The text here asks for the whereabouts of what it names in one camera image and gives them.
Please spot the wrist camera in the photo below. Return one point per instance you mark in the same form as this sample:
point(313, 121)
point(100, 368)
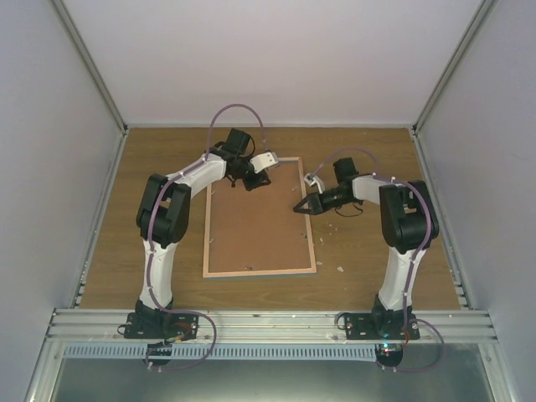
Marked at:
point(263, 161)
point(313, 181)

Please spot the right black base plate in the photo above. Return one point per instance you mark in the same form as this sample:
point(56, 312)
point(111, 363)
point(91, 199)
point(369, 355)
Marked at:
point(364, 326)

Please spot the aluminium corner post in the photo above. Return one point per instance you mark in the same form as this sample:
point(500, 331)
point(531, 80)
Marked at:
point(484, 8)
point(75, 36)

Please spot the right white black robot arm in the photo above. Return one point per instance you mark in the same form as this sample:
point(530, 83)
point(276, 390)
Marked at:
point(408, 225)

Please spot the grey slotted cable duct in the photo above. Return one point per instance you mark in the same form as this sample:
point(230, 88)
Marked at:
point(225, 351)

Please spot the right aluminium corner post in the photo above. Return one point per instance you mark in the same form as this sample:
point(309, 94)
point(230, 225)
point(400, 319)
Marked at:
point(484, 8)

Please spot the left aluminium corner post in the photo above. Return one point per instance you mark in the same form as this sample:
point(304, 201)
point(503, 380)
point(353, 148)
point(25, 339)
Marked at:
point(75, 36)

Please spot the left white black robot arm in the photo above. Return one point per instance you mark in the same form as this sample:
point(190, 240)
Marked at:
point(163, 218)

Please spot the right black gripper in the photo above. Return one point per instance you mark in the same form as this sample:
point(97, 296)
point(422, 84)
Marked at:
point(316, 203)

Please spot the blue wooden picture frame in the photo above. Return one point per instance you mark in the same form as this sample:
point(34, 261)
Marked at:
point(312, 234)

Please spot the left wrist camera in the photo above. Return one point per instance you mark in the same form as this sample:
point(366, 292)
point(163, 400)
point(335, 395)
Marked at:
point(263, 161)

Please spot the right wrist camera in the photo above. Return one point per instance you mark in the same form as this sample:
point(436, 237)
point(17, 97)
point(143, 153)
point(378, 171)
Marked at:
point(313, 181)

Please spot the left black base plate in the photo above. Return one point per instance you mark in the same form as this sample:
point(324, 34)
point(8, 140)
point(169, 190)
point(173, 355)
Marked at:
point(159, 325)

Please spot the aluminium front rail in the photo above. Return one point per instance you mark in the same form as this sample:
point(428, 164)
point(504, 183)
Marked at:
point(100, 325)

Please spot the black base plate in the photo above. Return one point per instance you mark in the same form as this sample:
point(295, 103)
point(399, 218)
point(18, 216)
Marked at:
point(364, 326)
point(159, 325)

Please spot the brown backing board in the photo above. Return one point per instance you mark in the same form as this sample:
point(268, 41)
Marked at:
point(259, 226)

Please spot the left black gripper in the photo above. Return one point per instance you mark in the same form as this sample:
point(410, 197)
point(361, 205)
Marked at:
point(258, 182)

